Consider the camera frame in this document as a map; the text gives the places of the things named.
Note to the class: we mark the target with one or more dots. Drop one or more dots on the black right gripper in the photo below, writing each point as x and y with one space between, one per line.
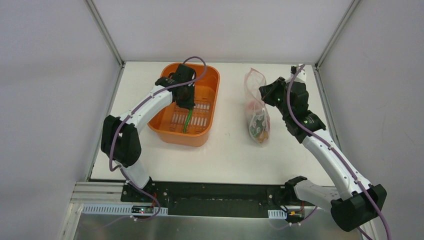
269 91

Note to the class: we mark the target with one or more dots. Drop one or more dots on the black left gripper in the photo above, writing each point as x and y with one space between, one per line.
185 99

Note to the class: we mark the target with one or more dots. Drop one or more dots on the thin green chili pepper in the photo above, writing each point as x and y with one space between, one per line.
187 120

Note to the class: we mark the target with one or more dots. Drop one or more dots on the clear zip top bag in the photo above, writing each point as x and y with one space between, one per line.
256 113

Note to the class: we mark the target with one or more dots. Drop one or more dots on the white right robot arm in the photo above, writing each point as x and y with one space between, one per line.
355 200

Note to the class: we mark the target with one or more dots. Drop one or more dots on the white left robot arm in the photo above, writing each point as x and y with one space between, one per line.
120 134

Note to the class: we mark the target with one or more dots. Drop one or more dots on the orange plastic basket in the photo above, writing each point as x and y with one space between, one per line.
169 123

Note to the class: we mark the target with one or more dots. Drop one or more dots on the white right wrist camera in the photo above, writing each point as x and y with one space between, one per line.
298 72

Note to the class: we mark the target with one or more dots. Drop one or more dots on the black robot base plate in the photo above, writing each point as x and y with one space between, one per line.
213 199

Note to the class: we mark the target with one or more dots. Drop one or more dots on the right white cable duct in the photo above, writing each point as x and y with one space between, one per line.
277 214

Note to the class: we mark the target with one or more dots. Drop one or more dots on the white cable duct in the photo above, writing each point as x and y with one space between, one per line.
123 209
277 214

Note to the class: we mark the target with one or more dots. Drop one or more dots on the left white cable duct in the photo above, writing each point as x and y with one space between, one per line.
123 209

